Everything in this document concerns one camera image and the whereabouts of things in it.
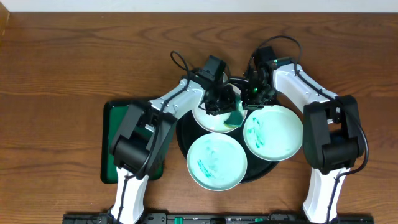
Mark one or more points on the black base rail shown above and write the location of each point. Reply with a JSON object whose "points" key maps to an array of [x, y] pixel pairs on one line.
{"points": [[161, 218]]}

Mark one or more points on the round black serving tray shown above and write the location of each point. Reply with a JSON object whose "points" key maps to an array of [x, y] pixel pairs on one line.
{"points": [[188, 130]]}

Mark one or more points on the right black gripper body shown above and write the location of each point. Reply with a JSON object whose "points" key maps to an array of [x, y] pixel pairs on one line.
{"points": [[259, 96]]}

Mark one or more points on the green rectangular tray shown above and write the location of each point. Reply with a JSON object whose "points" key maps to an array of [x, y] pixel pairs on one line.
{"points": [[110, 124]]}

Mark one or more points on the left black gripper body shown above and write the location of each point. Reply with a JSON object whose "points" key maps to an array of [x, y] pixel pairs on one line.
{"points": [[216, 106]]}

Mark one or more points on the light green plate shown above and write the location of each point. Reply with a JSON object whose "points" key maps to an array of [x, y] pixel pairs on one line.
{"points": [[217, 162], [273, 133]]}

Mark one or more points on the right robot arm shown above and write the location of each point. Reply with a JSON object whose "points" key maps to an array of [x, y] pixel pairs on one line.
{"points": [[332, 134]]}

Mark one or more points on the light green plate front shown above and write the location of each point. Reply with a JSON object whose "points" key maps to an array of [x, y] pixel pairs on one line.
{"points": [[217, 162]]}

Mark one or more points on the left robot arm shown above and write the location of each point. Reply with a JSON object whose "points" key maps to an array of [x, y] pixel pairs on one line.
{"points": [[185, 97]]}

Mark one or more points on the green sponge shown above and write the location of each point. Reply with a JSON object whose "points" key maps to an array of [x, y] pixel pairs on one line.
{"points": [[236, 117]]}

